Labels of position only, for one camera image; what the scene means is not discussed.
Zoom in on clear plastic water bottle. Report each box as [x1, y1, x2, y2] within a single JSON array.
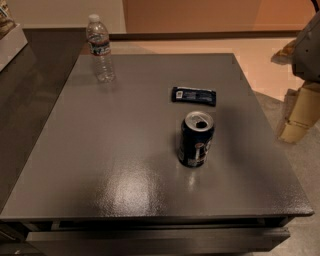
[[86, 14, 115, 83]]

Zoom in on white box at left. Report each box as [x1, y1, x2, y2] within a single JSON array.
[[0, 24, 28, 72]]

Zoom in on snack bag on box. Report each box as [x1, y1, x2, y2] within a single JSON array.
[[0, 0, 16, 39]]

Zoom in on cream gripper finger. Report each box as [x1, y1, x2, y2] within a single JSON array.
[[271, 40, 296, 65], [277, 81, 320, 143]]

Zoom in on dark blue pepsi can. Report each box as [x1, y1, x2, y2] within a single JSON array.
[[178, 111, 215, 168]]

